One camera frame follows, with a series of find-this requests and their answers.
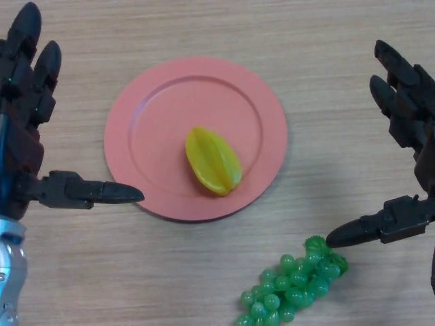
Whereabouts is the pink round plate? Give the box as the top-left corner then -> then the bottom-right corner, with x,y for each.
103,56 -> 289,223

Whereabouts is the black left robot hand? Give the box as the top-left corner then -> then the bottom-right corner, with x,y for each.
0,1 -> 146,220

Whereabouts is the green grape bunch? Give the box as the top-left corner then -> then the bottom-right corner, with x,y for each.
234,234 -> 349,326

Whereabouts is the yellow starfruit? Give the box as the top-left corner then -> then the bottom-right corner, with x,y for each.
184,126 -> 243,197

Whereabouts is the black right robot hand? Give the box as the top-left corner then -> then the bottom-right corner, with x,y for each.
325,39 -> 435,249

